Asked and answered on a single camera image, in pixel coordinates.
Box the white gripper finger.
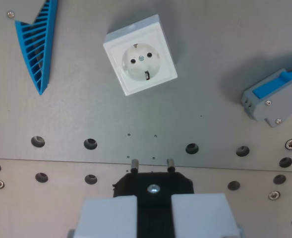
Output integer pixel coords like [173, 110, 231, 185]
[73, 195, 138, 238]
[171, 193, 241, 238]

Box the white wall socket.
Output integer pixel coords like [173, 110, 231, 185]
[103, 14, 178, 97]

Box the blue ribbed plastic wedge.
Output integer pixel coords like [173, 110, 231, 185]
[14, 0, 59, 96]

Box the grey and blue connector box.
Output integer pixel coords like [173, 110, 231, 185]
[240, 66, 292, 128]

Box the black two-pin plug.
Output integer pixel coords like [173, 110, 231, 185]
[112, 158, 195, 238]

